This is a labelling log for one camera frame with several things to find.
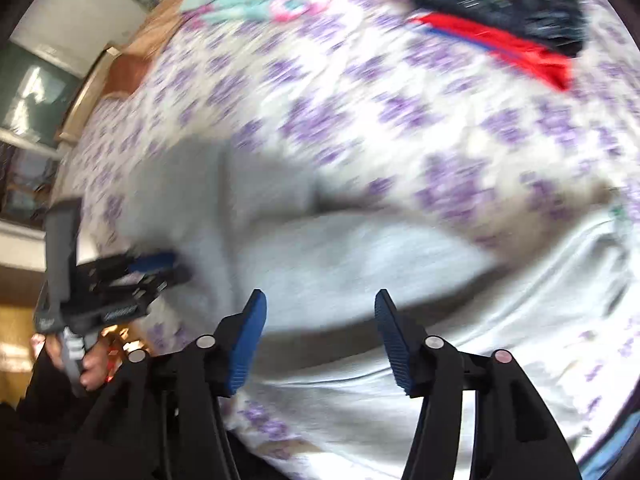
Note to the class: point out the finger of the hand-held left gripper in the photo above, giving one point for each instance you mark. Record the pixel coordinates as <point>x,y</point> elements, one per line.
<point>152,261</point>
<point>165,280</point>

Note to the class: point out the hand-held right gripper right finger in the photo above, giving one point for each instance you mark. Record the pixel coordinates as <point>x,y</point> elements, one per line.
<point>395,345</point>

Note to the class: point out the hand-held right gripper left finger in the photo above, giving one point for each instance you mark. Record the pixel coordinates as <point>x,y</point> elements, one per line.
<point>246,340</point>

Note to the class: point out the light grey pants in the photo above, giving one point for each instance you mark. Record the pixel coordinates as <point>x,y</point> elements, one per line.
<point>350,270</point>

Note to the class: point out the person's left forearm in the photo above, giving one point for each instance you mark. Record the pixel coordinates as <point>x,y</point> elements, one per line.
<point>35,425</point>

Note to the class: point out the person's left hand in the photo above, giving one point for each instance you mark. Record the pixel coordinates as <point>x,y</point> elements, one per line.
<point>92,365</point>

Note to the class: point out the purple floral bed sheet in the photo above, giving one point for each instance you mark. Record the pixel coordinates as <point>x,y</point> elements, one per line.
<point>380,110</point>

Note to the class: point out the red folded garment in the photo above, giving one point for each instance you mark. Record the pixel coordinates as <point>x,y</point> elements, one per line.
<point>510,47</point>

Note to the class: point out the dark blue folded garment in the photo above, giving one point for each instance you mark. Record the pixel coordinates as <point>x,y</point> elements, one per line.
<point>505,2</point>

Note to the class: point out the wooden bed frame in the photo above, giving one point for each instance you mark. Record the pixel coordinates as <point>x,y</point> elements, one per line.
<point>145,45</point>

